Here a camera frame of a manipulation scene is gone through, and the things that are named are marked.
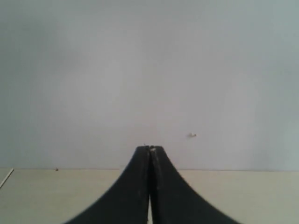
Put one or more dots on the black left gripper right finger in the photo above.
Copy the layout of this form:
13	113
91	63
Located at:
172	199

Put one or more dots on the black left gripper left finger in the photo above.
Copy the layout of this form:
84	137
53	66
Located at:
127	201

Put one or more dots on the small white wall hook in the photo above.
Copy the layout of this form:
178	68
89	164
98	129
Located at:
191	135

